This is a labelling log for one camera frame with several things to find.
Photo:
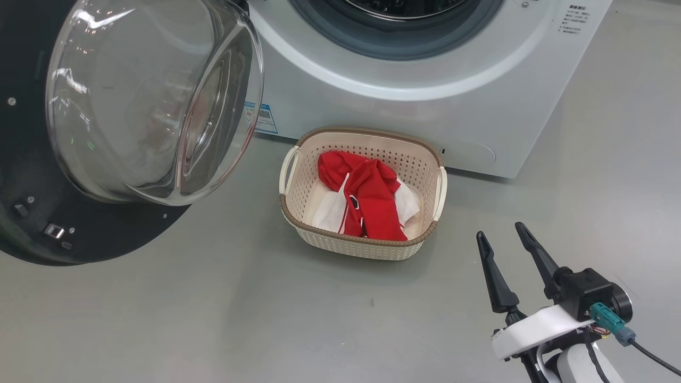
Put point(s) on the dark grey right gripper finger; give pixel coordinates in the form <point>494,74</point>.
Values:
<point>542,263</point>
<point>497,287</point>

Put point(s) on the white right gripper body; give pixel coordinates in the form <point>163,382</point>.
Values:
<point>542,327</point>

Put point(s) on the red and white garment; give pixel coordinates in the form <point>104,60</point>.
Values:
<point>372,197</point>

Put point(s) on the black glass washing machine door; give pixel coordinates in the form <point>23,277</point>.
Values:
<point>80,239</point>

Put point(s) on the cream perforated laundry basket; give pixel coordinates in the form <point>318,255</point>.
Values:
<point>362,247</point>

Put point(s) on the white washing machine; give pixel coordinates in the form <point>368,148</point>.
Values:
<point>479,106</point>

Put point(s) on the black cylindrical right gripper motor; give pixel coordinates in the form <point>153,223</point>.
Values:
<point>622,303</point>

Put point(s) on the blue white energy label sticker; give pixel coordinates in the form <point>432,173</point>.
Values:
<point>267,119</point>

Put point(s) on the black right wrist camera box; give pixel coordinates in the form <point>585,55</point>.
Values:
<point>582,292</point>

